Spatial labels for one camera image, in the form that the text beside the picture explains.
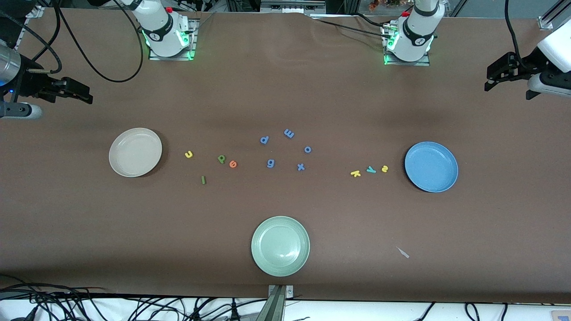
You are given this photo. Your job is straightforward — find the beige plate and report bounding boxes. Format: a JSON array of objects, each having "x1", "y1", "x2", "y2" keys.
[{"x1": 109, "y1": 128, "x2": 163, "y2": 178}]

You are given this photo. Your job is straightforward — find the blue plate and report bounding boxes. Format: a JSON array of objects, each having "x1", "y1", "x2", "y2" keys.
[{"x1": 405, "y1": 141, "x2": 459, "y2": 193}]

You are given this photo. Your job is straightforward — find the metal box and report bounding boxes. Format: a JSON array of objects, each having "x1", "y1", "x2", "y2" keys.
[{"x1": 260, "y1": 0, "x2": 327, "y2": 15}]

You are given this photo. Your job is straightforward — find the pale green plate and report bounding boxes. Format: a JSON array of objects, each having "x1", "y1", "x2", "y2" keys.
[{"x1": 251, "y1": 216, "x2": 310, "y2": 277}]

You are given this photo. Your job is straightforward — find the aluminium frame rail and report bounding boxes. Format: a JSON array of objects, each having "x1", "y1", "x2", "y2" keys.
[
  {"x1": 16, "y1": 5, "x2": 45, "y2": 49},
  {"x1": 538, "y1": 0, "x2": 571, "y2": 29}
]

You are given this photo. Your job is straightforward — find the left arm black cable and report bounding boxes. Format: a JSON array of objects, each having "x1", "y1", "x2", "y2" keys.
[{"x1": 505, "y1": 0, "x2": 536, "y2": 67}]

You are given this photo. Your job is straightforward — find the long looping black cable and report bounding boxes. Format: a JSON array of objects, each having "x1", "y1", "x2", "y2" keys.
[{"x1": 57, "y1": 0, "x2": 144, "y2": 83}]

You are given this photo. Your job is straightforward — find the black cable at arm base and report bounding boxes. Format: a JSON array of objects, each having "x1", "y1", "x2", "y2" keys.
[{"x1": 312, "y1": 16, "x2": 393, "y2": 38}]

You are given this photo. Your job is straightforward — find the tangled black cables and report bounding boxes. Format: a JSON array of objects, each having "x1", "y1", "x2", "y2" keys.
[{"x1": 0, "y1": 276, "x2": 268, "y2": 321}]

